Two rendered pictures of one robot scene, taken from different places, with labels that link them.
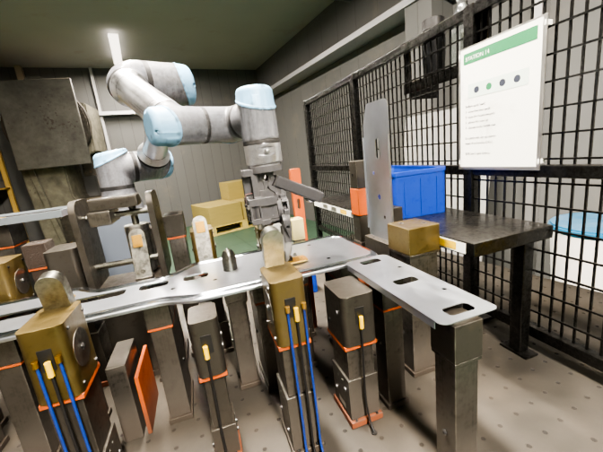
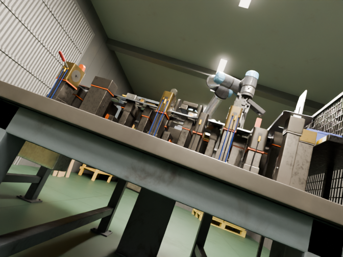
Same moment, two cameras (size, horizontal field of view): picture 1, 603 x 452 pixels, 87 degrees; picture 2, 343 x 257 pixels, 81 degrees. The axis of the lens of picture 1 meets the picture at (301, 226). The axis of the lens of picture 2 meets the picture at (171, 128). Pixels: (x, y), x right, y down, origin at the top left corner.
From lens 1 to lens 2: 0.76 m
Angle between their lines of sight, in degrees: 43
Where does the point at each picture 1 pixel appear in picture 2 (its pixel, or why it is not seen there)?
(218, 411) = (192, 144)
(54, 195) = not seen: hidden behind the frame
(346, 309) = (254, 131)
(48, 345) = (168, 96)
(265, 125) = (251, 81)
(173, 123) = (223, 75)
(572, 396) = not seen: outside the picture
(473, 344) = (298, 126)
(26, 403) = (141, 129)
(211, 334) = (204, 118)
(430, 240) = (310, 137)
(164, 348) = (182, 136)
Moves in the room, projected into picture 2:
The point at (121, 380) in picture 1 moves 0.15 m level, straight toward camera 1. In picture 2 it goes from (166, 137) to (169, 131)
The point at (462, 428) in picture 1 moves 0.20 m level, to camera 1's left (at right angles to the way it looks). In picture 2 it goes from (284, 162) to (226, 149)
